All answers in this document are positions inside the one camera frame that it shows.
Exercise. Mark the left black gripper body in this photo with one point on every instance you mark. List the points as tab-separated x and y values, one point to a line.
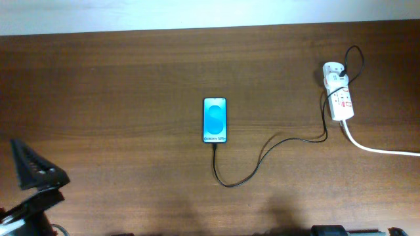
37	222

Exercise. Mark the blue Galaxy smartphone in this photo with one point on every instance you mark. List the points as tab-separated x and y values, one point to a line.
214	120

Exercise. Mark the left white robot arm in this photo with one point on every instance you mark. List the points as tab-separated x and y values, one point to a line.
49	229

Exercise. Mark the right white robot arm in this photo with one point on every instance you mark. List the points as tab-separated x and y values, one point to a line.
339	230

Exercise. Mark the white USB charger plug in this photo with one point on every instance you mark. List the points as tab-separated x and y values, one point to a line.
334	75

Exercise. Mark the white power strip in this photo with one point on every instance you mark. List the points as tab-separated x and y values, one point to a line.
340	103

